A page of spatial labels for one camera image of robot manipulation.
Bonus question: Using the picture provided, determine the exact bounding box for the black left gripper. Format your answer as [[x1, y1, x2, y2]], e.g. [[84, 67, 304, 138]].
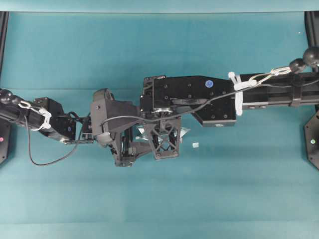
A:
[[90, 89, 152, 167]]

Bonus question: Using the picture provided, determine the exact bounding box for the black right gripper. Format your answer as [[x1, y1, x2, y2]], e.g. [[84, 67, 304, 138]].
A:
[[140, 75, 182, 159]]

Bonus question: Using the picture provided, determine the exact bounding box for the silver zip bag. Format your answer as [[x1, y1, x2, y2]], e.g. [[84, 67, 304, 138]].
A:
[[135, 126, 190, 144]]

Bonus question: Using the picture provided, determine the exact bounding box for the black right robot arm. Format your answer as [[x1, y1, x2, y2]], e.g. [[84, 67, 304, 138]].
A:
[[140, 46, 319, 160]]

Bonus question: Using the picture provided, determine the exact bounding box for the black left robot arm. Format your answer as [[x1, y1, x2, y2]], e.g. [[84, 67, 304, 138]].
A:
[[0, 89, 153, 167]]

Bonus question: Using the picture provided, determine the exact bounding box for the teal table cloth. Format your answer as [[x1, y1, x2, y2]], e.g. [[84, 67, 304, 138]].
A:
[[0, 12, 319, 239]]

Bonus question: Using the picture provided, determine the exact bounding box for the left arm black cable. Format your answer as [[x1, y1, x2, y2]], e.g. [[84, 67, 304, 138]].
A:
[[26, 120, 94, 166]]

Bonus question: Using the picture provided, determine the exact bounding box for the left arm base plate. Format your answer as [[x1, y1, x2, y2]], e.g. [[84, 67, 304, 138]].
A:
[[0, 119, 11, 163]]

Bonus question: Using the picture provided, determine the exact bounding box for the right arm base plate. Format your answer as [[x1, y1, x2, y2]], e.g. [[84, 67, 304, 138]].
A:
[[304, 111, 319, 169]]

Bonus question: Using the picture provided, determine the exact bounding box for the left black frame rail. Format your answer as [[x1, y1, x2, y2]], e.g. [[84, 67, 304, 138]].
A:
[[0, 11, 9, 71]]

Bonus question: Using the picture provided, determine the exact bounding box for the black frame rail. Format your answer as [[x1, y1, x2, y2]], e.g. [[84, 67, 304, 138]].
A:
[[305, 10, 319, 47], [0, 11, 9, 71]]

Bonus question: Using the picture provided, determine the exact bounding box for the right black frame rail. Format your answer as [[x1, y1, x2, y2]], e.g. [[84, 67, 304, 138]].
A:
[[305, 10, 319, 47]]

